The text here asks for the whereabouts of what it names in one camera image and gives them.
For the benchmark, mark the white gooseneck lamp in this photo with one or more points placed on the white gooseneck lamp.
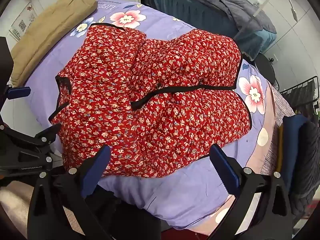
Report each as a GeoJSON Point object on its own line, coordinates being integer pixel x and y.
{"type": "Point", "coordinates": [292, 7]}

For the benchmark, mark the tan folded garment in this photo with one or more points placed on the tan folded garment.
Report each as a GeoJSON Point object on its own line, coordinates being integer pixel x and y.
{"type": "Point", "coordinates": [42, 35]}

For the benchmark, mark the pink striped blanket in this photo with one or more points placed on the pink striped blanket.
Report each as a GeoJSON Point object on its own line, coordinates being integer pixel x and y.
{"type": "Point", "coordinates": [277, 120]}

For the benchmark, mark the grey duvet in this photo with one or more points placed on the grey duvet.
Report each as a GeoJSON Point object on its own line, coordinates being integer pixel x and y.
{"type": "Point", "coordinates": [225, 2]}

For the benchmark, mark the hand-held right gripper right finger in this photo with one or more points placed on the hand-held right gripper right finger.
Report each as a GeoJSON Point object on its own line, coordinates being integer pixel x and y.
{"type": "Point", "coordinates": [225, 171]}

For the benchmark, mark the beige fuzzy cloth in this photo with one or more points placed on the beige fuzzy cloth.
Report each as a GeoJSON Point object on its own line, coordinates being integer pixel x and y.
{"type": "Point", "coordinates": [13, 205]}

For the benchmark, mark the purple floral bed sheet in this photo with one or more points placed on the purple floral bed sheet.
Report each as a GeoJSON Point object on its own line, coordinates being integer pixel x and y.
{"type": "Point", "coordinates": [175, 195]}

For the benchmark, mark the black round stool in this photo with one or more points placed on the black round stool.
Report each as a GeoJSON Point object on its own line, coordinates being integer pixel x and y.
{"type": "Point", "coordinates": [265, 67]}

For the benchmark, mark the wall poster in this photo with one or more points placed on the wall poster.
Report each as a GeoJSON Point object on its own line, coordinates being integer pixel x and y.
{"type": "Point", "coordinates": [23, 20]}

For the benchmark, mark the clear plastic pole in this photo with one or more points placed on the clear plastic pole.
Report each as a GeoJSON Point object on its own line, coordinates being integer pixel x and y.
{"type": "Point", "coordinates": [252, 17]}

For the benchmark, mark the grey knit cloth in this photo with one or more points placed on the grey knit cloth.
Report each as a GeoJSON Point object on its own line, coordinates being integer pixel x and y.
{"type": "Point", "coordinates": [308, 170]}

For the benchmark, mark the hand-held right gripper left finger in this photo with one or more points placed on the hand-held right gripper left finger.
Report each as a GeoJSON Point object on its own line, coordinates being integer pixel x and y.
{"type": "Point", "coordinates": [96, 173]}

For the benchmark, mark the red floral quilted jacket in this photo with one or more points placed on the red floral quilted jacket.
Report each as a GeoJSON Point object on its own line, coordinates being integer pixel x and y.
{"type": "Point", "coordinates": [150, 100]}

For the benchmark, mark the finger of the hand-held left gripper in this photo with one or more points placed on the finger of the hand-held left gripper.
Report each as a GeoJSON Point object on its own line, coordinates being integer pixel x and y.
{"type": "Point", "coordinates": [46, 133]}
{"type": "Point", "coordinates": [18, 92]}

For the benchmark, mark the dark blue cloth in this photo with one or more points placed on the dark blue cloth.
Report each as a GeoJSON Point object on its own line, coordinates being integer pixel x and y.
{"type": "Point", "coordinates": [293, 150]}

